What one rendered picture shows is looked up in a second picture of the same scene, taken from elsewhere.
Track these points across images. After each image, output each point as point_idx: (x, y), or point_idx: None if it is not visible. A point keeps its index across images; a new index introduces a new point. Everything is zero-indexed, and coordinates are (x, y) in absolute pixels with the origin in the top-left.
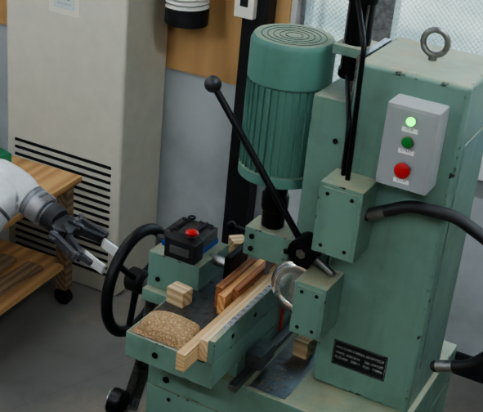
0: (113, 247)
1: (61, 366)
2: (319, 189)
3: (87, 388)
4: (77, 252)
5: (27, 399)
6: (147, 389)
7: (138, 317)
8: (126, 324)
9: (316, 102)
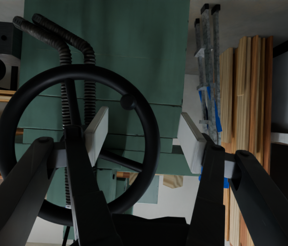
0: (183, 148)
1: None
2: (63, 235)
3: None
4: (55, 169)
5: None
6: (19, 87)
7: (93, 81)
8: (65, 80)
9: None
